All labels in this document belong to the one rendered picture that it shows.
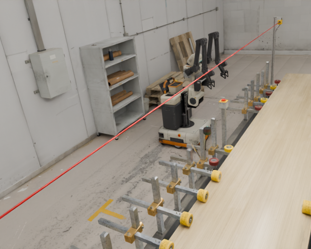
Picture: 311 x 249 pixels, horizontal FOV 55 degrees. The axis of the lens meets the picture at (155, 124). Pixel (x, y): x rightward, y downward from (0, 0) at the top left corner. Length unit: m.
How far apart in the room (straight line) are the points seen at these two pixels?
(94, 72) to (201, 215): 3.36
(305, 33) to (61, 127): 7.45
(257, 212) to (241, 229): 0.19
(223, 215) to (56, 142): 3.29
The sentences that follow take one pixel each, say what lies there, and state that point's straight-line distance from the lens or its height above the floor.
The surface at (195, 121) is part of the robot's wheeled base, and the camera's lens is 4.79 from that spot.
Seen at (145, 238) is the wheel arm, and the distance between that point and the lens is 1.84.
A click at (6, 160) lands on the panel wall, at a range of 4.37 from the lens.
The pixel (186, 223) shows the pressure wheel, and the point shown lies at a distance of 1.92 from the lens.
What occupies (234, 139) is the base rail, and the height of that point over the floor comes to 0.70.
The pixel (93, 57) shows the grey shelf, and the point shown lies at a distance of 4.80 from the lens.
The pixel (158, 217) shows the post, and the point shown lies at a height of 0.85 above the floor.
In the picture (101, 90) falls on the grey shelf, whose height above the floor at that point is 0.87.
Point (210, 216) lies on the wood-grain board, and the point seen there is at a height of 0.90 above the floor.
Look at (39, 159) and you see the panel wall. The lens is 4.67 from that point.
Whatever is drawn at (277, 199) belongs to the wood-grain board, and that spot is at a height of 0.90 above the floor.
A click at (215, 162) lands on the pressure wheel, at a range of 2.53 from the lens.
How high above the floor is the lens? 2.26
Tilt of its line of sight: 24 degrees down
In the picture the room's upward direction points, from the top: 7 degrees counter-clockwise
